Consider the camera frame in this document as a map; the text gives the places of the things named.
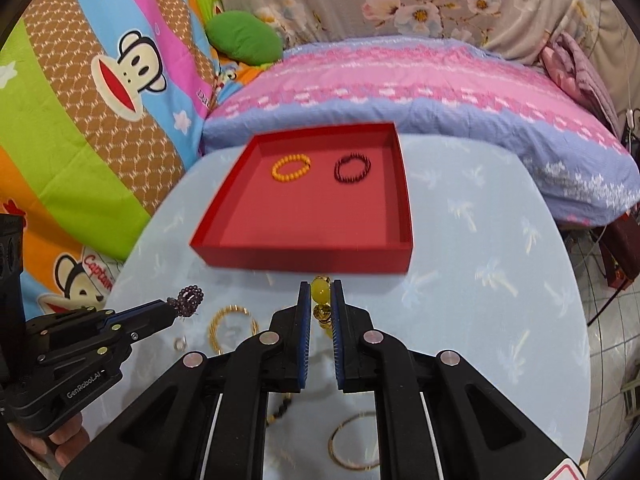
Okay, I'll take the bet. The orange bead bracelet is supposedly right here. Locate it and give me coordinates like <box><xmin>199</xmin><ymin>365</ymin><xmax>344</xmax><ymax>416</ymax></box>
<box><xmin>270</xmin><ymin>154</ymin><xmax>312</xmax><ymax>181</ymax></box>

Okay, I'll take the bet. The dark brown bead bracelet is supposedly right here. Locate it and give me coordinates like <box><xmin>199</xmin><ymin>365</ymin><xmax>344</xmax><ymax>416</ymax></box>
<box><xmin>265</xmin><ymin>393</ymin><xmax>294</xmax><ymax>429</ymax></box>

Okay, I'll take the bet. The yellow bead bracelet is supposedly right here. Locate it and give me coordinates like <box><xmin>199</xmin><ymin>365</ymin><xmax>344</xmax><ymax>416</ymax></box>
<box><xmin>310</xmin><ymin>274</ymin><xmax>335</xmax><ymax>342</ymax></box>

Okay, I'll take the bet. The dark red box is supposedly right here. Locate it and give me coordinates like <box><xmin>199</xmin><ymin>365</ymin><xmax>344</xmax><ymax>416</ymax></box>
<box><xmin>601</xmin><ymin>211</ymin><xmax>640</xmax><ymax>287</ymax></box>

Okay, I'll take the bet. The thin gold bangle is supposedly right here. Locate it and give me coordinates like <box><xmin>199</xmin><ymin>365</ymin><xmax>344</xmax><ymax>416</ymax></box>
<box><xmin>328</xmin><ymin>411</ymin><xmax>381</xmax><ymax>470</ymax></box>

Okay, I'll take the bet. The monkey printed blanket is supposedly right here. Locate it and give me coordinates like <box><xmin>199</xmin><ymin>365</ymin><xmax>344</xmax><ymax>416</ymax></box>
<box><xmin>0</xmin><ymin>0</ymin><xmax>262</xmax><ymax>322</ymax></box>

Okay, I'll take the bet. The red tray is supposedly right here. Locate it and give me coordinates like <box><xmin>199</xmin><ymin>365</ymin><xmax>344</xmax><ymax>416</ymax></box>
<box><xmin>189</xmin><ymin>122</ymin><xmax>414</xmax><ymax>275</ymax></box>

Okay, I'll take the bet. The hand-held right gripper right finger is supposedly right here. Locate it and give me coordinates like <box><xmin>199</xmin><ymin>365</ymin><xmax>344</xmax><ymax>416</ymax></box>
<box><xmin>333</xmin><ymin>280</ymin><xmax>576</xmax><ymax>480</ymax></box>

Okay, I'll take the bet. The purple bead bracelet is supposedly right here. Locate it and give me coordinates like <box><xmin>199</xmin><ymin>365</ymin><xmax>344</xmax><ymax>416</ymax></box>
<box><xmin>169</xmin><ymin>284</ymin><xmax>207</xmax><ymax>319</ymax></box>

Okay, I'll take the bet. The light blue tablecloth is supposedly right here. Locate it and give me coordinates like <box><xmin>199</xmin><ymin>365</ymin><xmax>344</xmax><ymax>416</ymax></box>
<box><xmin>81</xmin><ymin>134</ymin><xmax>593</xmax><ymax>480</ymax></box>

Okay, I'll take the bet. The pink and purple quilt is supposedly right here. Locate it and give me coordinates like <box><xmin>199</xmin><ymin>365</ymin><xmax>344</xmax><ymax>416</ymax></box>
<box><xmin>199</xmin><ymin>37</ymin><xmax>631</xmax><ymax>227</ymax></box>

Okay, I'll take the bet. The green pillow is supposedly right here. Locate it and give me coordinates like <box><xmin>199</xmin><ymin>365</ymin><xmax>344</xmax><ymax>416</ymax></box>
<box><xmin>206</xmin><ymin>9</ymin><xmax>284</xmax><ymax>67</ymax></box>

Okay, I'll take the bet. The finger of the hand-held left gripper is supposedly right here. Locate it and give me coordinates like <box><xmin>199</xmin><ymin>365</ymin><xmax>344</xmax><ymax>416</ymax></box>
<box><xmin>37</xmin><ymin>316</ymin><xmax>177</xmax><ymax>367</ymax></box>
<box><xmin>27</xmin><ymin>299</ymin><xmax>178</xmax><ymax>337</ymax></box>

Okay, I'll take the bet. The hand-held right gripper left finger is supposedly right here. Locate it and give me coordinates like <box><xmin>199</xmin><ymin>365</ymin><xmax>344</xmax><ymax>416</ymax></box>
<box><xmin>60</xmin><ymin>281</ymin><xmax>312</xmax><ymax>480</ymax></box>

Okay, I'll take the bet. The red and white card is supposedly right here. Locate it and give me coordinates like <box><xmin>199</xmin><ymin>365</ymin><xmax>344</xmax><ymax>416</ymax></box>
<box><xmin>541</xmin><ymin>457</ymin><xmax>587</xmax><ymax>480</ymax></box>

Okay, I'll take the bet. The gold bead bracelet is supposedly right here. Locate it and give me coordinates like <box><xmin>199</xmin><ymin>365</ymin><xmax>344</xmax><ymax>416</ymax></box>
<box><xmin>208</xmin><ymin>304</ymin><xmax>261</xmax><ymax>356</ymax></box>

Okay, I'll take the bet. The dark red bead bracelet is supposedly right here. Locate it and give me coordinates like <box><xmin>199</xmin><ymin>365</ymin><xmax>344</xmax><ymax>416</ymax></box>
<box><xmin>333</xmin><ymin>154</ymin><xmax>374</xmax><ymax>185</ymax></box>

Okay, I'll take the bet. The person's left hand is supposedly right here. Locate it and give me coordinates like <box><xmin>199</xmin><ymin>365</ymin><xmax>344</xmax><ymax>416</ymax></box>
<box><xmin>9</xmin><ymin>409</ymin><xmax>92</xmax><ymax>469</ymax></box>

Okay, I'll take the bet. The folded pink cloth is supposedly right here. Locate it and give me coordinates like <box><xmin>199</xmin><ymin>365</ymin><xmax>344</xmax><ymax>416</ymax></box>
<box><xmin>539</xmin><ymin>31</ymin><xmax>622</xmax><ymax>132</ymax></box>

